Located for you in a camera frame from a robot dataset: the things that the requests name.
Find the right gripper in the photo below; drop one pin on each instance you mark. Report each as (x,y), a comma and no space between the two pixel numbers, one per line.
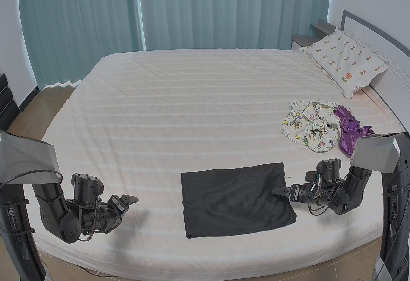
(298,193)

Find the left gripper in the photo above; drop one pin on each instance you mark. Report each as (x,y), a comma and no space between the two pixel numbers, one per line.
(115,209)

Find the black T-shirt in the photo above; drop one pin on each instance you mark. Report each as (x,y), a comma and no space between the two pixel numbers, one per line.
(237,199)

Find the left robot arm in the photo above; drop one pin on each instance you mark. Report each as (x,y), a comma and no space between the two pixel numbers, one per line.
(51,202)

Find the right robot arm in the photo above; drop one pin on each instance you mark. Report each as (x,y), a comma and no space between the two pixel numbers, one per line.
(368,158)

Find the white printed pyjama garment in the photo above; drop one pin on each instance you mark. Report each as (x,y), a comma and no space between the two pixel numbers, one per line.
(310,129)

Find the purple garment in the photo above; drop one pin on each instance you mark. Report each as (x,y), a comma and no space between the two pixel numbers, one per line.
(349,132)

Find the bed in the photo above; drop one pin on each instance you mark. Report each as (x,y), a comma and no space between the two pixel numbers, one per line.
(192,97)

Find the white printed pillow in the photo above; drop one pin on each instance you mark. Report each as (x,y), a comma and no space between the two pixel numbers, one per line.
(344,60)

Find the grey bedside table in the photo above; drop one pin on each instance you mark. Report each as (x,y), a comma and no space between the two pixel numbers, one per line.
(304,40)

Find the black chest of drawers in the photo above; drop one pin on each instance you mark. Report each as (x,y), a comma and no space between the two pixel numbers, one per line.
(7,100)

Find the blue-green curtain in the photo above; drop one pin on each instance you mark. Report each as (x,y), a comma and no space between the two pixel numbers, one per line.
(230,1)
(80,17)

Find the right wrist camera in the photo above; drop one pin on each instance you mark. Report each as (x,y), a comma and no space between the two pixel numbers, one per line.
(311,177)

